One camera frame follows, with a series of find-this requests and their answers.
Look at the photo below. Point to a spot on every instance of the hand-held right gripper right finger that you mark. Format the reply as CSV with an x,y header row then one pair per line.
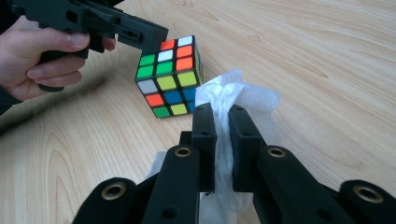
x,y
247,152

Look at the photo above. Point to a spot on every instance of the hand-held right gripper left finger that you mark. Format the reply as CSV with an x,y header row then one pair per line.
x,y
204,146

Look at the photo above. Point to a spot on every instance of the colourful puzzle cube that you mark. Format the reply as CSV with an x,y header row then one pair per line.
x,y
168,81

